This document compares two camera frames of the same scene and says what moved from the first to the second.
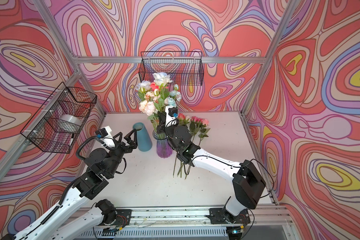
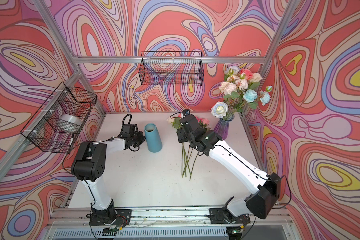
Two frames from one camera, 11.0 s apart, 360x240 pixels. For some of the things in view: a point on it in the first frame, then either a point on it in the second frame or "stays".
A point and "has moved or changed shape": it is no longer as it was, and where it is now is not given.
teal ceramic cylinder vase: [143, 140] has moved or changed shape
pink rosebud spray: [153, 86] -> [245, 73]
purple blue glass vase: [163, 148] -> [221, 127]
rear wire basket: [184, 68] stays
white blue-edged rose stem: [162, 79] -> [219, 109]
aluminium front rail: [189, 216] stays
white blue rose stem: [144, 86] -> [231, 70]
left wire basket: [59, 119] stays
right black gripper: [161, 127] -> [180, 132]
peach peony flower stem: [148, 106] -> [233, 83]
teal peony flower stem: [175, 94] -> [250, 96]
